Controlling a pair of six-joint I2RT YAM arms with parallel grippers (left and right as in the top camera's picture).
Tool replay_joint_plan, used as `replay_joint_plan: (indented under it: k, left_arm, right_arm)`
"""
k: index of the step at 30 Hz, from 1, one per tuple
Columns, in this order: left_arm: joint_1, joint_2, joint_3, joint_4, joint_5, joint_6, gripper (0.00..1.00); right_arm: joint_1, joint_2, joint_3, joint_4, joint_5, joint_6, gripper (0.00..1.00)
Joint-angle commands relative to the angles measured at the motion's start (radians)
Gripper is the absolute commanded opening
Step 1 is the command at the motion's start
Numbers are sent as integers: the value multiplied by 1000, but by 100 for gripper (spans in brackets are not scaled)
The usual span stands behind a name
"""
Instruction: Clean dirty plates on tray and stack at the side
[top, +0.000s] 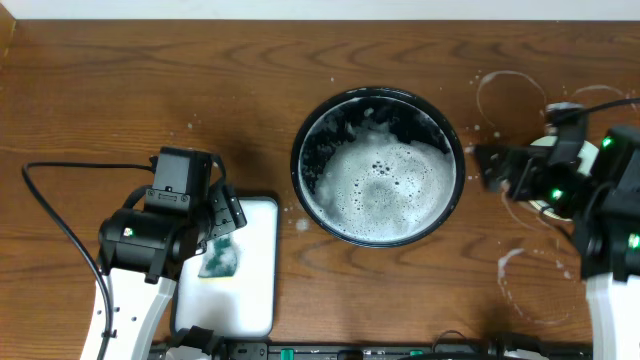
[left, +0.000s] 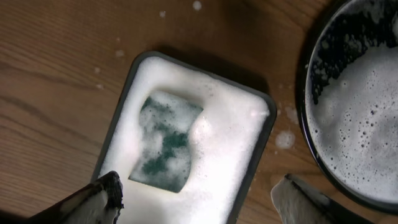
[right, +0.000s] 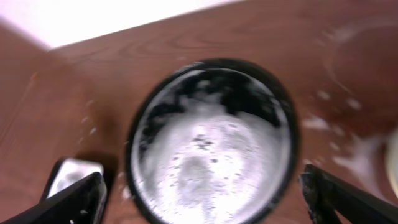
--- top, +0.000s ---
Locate green yellow sponge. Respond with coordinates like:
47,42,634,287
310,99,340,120
198,236,238,279

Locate mint green plate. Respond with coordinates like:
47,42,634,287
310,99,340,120
529,135,599,222

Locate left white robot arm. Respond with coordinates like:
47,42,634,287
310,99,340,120
81,147,247,359

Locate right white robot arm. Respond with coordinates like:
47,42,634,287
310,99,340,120
473,126,639,359

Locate black rectangular foam tray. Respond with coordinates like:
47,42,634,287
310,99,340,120
171,197,278,339

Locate round black wash tray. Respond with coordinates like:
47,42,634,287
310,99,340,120
290,87,466,248

